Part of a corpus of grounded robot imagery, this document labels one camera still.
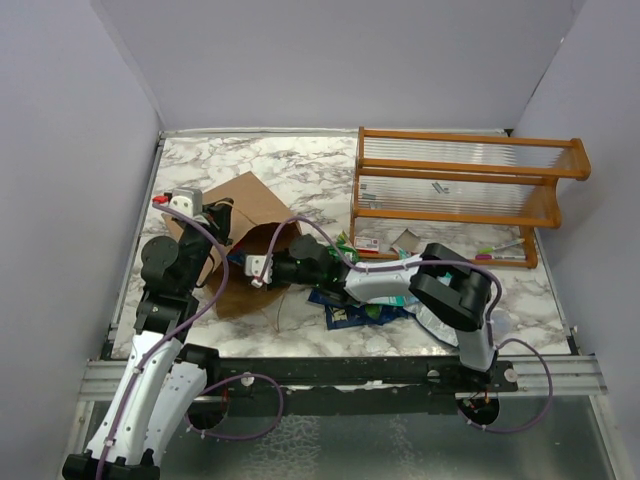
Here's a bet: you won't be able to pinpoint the brown paper bag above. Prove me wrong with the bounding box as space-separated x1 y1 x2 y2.
159 170 304 334

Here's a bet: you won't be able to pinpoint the green snack bag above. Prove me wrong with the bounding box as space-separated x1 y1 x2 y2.
327 231 359 264

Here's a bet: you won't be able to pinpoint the Kettle sea salt vinegar chips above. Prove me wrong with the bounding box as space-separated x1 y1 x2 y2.
308 290 416 330

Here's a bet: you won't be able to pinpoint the blue white snack bag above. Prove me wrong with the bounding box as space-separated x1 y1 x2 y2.
410 304 458 348

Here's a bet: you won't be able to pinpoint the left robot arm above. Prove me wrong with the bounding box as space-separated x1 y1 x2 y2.
62 193 234 479

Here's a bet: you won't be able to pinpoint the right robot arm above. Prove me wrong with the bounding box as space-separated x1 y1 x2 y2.
255 235 502 391

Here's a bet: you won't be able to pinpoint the red white staples box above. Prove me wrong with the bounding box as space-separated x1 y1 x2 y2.
354 236 380 253

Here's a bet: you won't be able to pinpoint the staple strip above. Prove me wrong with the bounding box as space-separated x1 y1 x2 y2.
432 182 449 194
359 183 383 210

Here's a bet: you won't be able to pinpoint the open small cardboard box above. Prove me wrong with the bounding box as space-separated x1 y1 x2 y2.
391 229 421 254

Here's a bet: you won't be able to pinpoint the wooden shelf rack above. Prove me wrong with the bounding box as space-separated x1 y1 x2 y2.
350 128 591 269

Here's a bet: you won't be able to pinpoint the pink marker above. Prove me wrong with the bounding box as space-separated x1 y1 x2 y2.
475 253 527 261

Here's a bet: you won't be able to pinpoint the green marker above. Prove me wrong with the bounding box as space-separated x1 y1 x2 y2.
477 237 525 254

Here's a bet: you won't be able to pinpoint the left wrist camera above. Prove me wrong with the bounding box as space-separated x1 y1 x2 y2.
168 187 204 221

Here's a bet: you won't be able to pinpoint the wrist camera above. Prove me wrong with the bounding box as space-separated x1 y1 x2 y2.
168 187 204 221
244 255 273 288

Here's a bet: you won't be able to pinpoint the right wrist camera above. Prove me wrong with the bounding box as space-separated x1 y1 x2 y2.
244 255 273 288

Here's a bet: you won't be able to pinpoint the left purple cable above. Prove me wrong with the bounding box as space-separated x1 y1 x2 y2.
99 199 285 480

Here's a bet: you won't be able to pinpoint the purple cable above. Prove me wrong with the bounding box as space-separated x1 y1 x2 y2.
99 199 285 480
259 215 557 435

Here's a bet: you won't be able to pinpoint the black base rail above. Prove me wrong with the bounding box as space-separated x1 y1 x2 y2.
177 345 517 426

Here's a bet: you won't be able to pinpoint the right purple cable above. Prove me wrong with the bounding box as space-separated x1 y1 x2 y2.
259 215 557 435

